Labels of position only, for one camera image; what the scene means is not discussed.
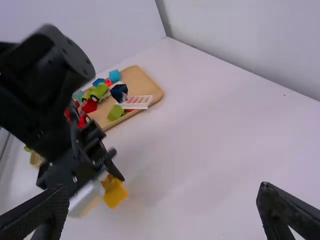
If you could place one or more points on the yellow toy car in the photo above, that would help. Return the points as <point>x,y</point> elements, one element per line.
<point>116,197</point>

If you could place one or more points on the tan tray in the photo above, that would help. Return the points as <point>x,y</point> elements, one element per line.
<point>140,80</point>

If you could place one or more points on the white ladder toy brick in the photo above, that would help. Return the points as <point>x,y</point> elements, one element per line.
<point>133,107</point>

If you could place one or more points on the green toy brick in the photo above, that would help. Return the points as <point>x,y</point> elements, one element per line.
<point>28,149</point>
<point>115,113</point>

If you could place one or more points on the green toy car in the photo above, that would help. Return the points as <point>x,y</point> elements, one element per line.
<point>96,92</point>

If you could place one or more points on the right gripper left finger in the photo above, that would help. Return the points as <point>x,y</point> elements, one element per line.
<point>32,220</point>

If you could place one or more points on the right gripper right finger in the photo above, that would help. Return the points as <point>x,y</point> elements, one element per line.
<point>287,217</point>

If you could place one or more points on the red toy car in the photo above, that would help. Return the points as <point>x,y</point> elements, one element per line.
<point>81,120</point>

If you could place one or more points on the dark blue toy brick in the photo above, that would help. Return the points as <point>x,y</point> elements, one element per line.
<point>119,92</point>

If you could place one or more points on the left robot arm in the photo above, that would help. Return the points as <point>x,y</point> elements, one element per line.
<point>37,87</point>

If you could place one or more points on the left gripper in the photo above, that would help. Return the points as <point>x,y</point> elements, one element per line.
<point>75,165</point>

